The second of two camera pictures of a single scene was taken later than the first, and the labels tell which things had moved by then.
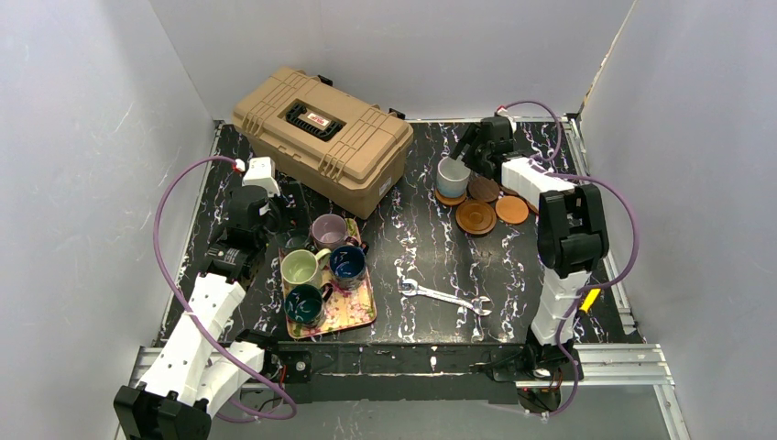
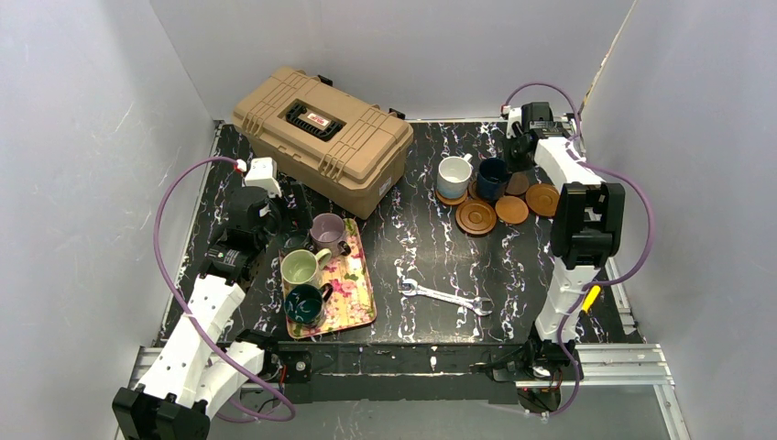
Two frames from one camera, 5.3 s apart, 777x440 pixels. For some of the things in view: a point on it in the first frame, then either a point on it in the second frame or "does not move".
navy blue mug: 348,265 to 492,179
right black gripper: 472,154 to 518,144
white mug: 452,178 does not move
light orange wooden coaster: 449,201 does not move
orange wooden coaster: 511,210 does not move
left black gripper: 274,214 does not move
